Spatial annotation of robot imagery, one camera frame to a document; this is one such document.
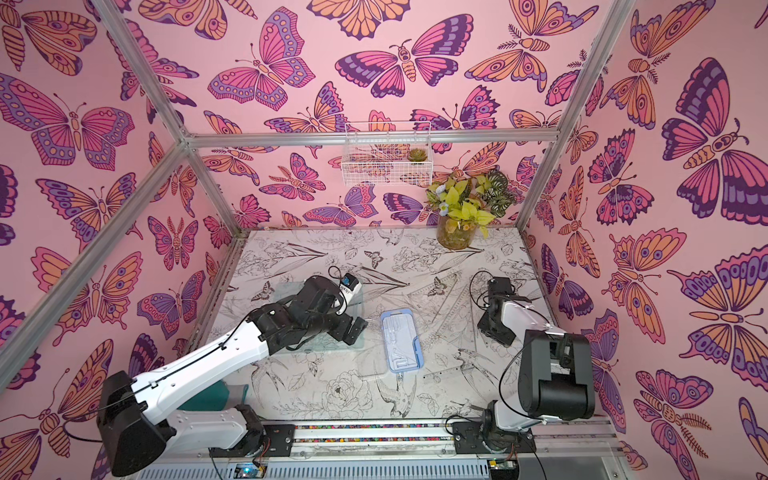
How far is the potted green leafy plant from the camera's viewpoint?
3.17 ft

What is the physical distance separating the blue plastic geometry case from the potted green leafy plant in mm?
356

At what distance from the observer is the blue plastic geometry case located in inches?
34.1
